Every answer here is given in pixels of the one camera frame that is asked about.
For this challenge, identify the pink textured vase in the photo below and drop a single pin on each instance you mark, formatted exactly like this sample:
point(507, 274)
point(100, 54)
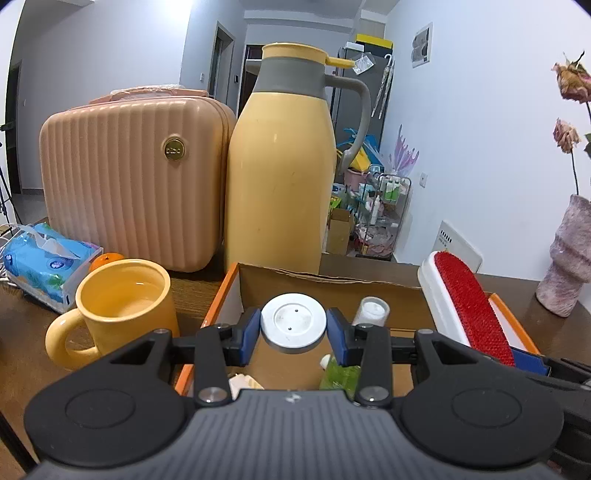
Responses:
point(568, 267)

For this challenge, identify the red cardboard box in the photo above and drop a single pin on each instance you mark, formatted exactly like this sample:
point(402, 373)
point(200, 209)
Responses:
point(231, 286)

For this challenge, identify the yellow mug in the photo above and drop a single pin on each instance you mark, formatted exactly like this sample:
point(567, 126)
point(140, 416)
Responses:
point(124, 304)

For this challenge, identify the white round lid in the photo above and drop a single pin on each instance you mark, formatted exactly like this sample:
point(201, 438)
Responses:
point(293, 323)

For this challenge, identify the brown cardboard carton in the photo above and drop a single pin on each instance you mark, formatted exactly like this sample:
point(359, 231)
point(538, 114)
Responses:
point(339, 233)

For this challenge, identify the yellow thermos jug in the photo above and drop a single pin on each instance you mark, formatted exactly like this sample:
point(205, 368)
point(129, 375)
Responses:
point(277, 175)

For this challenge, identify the green transparent bottle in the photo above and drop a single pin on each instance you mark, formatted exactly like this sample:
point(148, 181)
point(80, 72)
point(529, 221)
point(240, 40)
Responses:
point(339, 376)

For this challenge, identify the orange fruit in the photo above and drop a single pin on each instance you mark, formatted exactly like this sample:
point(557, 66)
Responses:
point(104, 261)

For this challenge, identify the pink bucket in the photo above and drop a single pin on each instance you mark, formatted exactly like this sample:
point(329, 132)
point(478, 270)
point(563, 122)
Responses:
point(356, 177)

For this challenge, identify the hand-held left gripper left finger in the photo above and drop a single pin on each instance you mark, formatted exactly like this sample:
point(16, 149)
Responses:
point(251, 337)

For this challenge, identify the white wall outlet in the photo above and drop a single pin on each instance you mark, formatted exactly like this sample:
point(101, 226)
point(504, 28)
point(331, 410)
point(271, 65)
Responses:
point(425, 180)

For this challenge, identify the blue plastic object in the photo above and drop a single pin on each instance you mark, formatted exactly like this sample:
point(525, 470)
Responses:
point(369, 145)

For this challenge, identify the white folded umbrella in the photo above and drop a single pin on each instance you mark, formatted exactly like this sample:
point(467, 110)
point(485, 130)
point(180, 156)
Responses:
point(383, 85)

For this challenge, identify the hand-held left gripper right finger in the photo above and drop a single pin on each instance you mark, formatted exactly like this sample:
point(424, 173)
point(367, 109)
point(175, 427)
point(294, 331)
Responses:
point(336, 339)

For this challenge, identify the dark brown door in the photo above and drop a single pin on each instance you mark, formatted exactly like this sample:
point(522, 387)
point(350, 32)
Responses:
point(251, 78)

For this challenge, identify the yellow box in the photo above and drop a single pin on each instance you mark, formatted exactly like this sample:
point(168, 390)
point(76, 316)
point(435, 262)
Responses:
point(374, 40)

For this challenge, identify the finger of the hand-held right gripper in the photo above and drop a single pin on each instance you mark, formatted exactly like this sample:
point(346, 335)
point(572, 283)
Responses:
point(531, 362)

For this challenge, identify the grey refrigerator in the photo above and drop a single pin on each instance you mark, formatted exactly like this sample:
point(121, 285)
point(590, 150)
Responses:
point(351, 101)

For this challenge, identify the dried pink roses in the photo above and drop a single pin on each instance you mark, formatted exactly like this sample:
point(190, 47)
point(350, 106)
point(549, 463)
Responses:
point(575, 81)

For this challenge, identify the clear plastic bag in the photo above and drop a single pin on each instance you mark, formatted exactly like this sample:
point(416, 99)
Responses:
point(362, 62)

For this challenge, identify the white bottle with ribbed cap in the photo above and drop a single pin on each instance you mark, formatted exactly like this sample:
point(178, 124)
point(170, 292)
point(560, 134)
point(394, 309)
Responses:
point(371, 310)

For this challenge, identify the black tripod leg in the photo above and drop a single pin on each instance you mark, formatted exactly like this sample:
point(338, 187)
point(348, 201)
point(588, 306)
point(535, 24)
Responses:
point(16, 443)

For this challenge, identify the pink ribbed suitcase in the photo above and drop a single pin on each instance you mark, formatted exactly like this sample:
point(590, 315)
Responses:
point(124, 175)

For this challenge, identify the red and white lint brush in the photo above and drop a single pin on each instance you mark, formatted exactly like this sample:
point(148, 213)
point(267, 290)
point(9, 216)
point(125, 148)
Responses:
point(466, 300)

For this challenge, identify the cream square bottle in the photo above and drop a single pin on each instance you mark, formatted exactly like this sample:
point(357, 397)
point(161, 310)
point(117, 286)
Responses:
point(244, 384)

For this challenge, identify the wall picture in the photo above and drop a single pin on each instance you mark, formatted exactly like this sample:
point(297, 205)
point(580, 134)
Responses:
point(421, 45)

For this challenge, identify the white wall panel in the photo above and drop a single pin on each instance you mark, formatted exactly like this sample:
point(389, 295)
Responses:
point(457, 242)

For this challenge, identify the blue tissue pack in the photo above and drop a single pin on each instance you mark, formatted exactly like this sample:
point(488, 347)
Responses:
point(46, 265)

